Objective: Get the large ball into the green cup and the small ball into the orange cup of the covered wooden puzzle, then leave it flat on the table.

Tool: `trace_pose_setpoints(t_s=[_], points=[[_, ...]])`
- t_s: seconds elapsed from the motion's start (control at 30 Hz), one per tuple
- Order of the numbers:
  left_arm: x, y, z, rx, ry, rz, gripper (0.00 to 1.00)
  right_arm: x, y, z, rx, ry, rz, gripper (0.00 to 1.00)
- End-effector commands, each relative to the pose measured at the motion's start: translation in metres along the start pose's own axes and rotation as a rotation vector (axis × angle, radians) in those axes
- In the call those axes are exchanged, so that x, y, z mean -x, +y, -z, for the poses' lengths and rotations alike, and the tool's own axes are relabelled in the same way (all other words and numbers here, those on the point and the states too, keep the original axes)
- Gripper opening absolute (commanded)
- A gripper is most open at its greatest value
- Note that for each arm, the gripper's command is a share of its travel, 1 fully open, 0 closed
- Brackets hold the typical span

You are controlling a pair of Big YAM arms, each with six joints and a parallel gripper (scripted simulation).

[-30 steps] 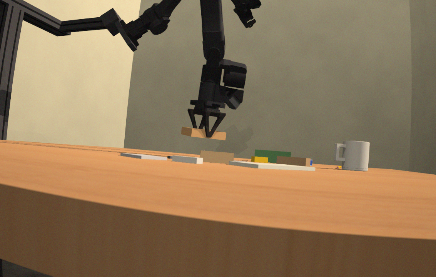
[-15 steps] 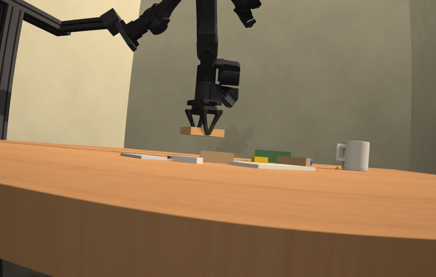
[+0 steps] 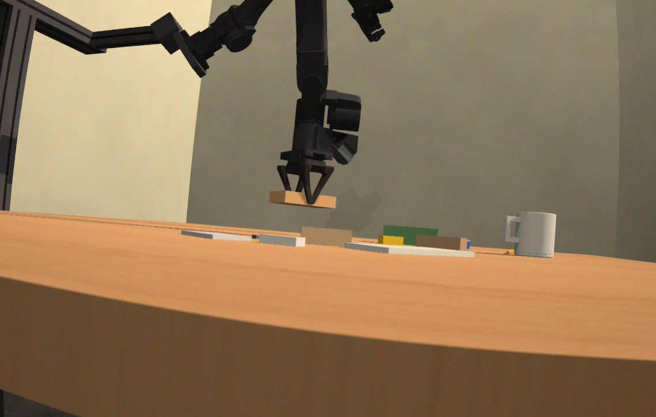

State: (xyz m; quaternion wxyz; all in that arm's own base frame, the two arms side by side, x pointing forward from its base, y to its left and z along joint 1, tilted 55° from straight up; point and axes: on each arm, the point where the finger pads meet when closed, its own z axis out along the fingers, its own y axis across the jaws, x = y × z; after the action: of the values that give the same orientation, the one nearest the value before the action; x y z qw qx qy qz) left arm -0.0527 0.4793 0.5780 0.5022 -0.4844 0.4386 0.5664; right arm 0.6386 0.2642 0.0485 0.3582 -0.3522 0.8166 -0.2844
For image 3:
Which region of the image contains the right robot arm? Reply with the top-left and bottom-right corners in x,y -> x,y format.
295,0 -> 361,165

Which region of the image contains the grey mug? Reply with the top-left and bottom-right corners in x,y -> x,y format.
502,212 -> 556,258

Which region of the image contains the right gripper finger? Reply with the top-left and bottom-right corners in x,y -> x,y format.
299,162 -> 335,204
277,165 -> 303,192

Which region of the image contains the green flat box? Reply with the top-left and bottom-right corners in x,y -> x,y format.
383,225 -> 438,246

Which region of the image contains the wooden ball-in-hole puzzle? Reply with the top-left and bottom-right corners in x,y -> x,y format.
269,191 -> 336,209

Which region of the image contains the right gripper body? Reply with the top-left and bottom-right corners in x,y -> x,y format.
280,123 -> 333,168

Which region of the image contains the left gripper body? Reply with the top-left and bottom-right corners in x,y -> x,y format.
353,13 -> 382,42

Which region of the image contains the yellow rectangular block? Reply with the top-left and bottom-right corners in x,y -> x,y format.
378,235 -> 404,245

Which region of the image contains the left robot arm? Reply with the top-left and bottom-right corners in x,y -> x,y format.
180,0 -> 393,70

